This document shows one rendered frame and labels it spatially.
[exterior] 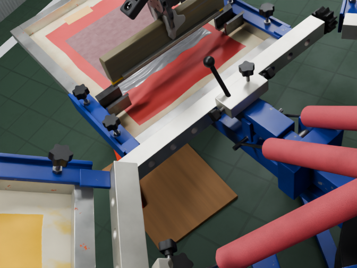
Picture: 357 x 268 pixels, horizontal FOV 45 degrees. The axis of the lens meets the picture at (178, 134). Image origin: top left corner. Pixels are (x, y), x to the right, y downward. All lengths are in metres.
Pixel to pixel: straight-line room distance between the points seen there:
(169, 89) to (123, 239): 0.60
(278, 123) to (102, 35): 0.76
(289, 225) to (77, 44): 1.05
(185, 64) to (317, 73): 1.38
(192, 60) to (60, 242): 0.71
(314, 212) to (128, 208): 0.33
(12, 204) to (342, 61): 2.14
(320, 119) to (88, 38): 0.88
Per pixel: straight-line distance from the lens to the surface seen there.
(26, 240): 0.85
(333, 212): 0.70
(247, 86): 1.05
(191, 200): 2.11
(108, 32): 1.54
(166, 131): 1.05
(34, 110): 2.88
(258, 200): 2.10
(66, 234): 0.87
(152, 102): 1.24
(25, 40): 1.61
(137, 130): 1.19
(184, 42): 1.39
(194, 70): 1.30
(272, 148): 0.93
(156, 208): 2.13
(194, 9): 1.24
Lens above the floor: 1.84
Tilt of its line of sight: 51 degrees down
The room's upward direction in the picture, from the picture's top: 18 degrees counter-clockwise
